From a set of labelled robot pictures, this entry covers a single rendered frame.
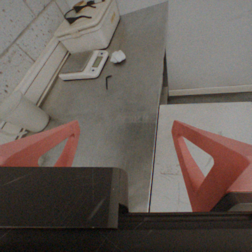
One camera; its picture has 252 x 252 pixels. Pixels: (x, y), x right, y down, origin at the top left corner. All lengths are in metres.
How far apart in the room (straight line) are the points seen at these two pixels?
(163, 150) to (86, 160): 0.26
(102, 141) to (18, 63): 0.62
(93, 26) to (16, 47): 0.39
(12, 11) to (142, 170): 0.93
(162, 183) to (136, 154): 0.11
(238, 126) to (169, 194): 0.26
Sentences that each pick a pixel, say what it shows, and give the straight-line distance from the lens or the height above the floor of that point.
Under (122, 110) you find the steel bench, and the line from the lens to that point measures 0.50.
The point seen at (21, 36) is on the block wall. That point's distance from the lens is 0.96.
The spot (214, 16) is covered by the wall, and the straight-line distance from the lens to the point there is 1.23.
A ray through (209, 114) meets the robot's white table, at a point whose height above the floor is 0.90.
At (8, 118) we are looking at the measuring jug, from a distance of 0.64.
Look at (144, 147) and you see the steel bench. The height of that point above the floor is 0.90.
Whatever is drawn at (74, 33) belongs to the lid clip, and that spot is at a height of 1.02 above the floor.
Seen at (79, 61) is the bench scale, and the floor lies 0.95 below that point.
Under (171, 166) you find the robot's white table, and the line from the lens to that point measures 0.38.
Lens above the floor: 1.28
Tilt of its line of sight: 56 degrees down
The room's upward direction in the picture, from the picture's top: 34 degrees counter-clockwise
